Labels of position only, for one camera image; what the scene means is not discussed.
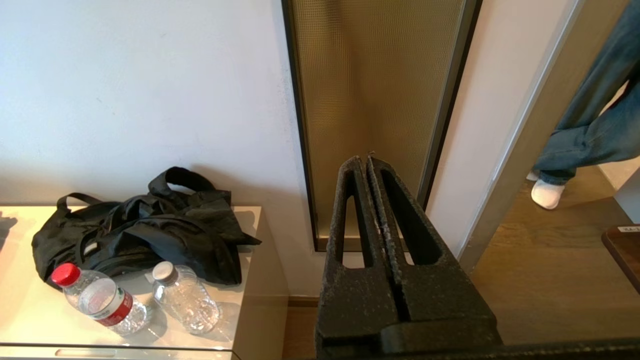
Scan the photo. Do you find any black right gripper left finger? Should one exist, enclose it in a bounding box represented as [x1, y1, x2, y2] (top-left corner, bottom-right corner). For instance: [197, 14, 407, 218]
[315, 155, 412, 360]

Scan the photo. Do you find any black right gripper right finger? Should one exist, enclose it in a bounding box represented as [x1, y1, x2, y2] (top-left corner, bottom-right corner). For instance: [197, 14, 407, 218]
[366, 156, 504, 354]

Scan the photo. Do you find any beige glossy cabinet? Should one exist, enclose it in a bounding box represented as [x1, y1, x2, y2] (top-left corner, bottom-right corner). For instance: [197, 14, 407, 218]
[0, 205, 290, 360]

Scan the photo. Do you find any clear water bottle silver cap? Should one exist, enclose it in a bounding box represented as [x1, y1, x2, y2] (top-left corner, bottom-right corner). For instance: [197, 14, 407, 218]
[150, 261, 222, 335]

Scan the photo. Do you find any dark brown wooden table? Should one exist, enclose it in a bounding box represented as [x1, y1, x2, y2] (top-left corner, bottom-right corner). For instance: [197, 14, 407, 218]
[602, 225, 640, 296]

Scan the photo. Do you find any crumpled black fabric bag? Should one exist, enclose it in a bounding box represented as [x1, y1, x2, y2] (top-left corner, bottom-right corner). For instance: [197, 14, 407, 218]
[31, 166, 262, 292]

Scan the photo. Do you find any clear water bottle red cap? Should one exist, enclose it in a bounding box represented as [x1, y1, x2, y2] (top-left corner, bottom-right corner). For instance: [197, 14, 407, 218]
[50, 263, 152, 337]

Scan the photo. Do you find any bronze glass panel black frame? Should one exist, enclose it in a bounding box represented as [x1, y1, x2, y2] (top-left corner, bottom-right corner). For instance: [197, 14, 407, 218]
[281, 0, 484, 253]

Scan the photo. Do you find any grey metal door frame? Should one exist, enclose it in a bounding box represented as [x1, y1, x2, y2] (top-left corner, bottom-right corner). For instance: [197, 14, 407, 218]
[457, 0, 631, 274]

